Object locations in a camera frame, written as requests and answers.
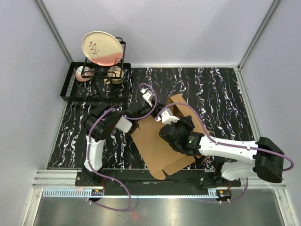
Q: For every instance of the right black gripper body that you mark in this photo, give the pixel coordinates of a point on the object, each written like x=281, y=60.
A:
x=184, y=126

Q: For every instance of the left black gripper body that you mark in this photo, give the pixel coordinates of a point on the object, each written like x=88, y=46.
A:
x=146, y=109

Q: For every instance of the brown cardboard box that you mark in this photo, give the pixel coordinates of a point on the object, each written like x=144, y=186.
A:
x=158, y=155

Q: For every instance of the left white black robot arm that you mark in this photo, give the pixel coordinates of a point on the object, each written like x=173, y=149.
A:
x=99, y=125

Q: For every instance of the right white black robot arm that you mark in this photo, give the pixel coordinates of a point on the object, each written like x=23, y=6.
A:
x=250, y=158

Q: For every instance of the right small control box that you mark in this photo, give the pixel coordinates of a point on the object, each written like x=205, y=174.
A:
x=225, y=194

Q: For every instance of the small control box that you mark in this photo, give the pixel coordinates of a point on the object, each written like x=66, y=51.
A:
x=97, y=192
x=225, y=194

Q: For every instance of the left small control box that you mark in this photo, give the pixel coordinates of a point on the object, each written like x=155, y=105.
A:
x=97, y=192

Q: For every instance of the black marble pattern mat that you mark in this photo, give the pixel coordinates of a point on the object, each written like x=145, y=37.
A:
x=213, y=92

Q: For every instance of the beige ceramic cup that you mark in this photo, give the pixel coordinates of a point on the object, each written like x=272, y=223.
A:
x=115, y=76

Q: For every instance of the pink white ceramic cup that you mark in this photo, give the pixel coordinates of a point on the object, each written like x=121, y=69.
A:
x=83, y=74

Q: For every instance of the cream pink floral plate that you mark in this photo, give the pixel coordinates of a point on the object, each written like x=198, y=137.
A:
x=102, y=48

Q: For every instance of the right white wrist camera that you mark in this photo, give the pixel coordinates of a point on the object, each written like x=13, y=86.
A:
x=167, y=117

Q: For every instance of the black wire dish rack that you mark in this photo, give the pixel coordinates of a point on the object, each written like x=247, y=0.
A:
x=94, y=80

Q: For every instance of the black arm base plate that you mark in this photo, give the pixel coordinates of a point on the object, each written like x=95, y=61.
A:
x=194, y=177

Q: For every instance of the slotted aluminium rail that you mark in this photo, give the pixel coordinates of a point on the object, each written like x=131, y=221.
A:
x=86, y=193

